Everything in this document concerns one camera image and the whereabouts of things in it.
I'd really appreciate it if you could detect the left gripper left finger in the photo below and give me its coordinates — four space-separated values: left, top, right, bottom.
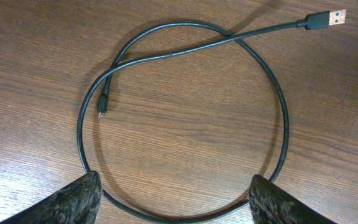
1 171 101 224

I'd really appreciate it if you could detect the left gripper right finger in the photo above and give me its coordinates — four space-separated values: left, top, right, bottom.
248 174 335 224

